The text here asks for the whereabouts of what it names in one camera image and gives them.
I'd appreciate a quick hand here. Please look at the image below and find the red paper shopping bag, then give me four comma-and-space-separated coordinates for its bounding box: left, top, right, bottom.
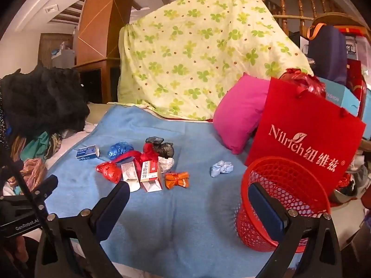
245, 77, 366, 197

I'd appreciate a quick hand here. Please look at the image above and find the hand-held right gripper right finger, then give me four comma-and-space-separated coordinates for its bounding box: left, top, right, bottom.
248, 182, 342, 278

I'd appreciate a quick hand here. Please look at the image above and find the light blue cardboard box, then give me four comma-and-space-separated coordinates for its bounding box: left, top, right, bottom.
317, 77, 360, 117

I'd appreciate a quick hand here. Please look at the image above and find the navy bag with orange handles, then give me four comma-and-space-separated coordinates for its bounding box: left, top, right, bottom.
307, 23, 348, 86

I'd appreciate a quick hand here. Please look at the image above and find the wooden stair railing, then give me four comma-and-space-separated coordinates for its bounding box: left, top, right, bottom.
249, 0, 360, 39

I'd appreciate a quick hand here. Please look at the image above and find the blue plastic bag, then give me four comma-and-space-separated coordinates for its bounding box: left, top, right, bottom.
108, 141, 134, 159

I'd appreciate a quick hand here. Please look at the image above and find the black white dotted cloth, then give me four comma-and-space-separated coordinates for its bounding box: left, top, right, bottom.
0, 84, 13, 154

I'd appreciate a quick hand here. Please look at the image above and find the white paper ball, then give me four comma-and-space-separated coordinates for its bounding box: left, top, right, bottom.
158, 156, 176, 173

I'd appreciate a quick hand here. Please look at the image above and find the black plastic bag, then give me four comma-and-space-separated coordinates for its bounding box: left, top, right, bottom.
145, 137, 174, 158

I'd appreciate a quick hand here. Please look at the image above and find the small red wrapper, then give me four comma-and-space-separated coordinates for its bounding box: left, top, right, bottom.
96, 161, 123, 184

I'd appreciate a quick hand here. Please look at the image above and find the plain white medicine box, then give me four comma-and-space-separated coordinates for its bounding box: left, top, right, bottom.
121, 162, 141, 192

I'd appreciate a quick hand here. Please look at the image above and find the orange wrapper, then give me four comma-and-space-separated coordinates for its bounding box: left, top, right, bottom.
165, 172, 191, 189

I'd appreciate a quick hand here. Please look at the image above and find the clear plastic storage box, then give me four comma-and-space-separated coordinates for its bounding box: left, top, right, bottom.
345, 27, 368, 61

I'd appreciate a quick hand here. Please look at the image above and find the small blue white box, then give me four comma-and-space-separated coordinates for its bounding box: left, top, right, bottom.
76, 145, 101, 161

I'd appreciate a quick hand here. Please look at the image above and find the light blue blanket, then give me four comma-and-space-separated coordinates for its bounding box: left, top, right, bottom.
43, 104, 305, 278

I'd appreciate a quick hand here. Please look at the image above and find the teal cloth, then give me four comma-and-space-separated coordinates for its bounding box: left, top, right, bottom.
22, 132, 52, 161

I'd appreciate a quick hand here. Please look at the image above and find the shiny red plastic bag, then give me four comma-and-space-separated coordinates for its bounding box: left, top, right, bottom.
279, 68, 327, 99

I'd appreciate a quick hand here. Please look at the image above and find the red mesh plastic basket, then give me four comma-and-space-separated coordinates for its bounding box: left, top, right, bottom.
235, 156, 331, 252

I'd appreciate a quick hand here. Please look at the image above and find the red white medicine box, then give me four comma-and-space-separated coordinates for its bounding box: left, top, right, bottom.
140, 160, 163, 193

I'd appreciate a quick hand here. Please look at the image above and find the red gift box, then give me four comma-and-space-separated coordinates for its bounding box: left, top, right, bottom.
346, 59, 369, 120

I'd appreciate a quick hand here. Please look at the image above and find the pink striped crinkled cloth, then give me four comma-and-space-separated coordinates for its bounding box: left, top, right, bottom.
7, 158, 47, 192

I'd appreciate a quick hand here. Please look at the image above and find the grey cabinet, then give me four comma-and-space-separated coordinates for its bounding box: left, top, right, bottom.
51, 41, 76, 68

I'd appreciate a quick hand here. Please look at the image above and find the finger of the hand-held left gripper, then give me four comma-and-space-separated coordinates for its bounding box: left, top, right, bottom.
17, 175, 59, 207

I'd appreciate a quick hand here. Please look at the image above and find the pink pillow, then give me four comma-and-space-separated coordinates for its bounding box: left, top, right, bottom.
213, 73, 271, 155

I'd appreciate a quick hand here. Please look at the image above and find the brown wooden pillar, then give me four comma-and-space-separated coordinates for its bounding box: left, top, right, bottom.
76, 0, 140, 64

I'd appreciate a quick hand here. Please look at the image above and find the green clover print quilt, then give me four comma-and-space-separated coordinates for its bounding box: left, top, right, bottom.
117, 0, 315, 122

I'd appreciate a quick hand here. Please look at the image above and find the black lace cloth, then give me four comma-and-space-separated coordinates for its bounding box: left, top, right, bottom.
0, 65, 90, 139

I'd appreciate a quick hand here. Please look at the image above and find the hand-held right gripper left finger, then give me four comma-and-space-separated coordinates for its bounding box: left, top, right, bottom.
35, 181, 131, 278

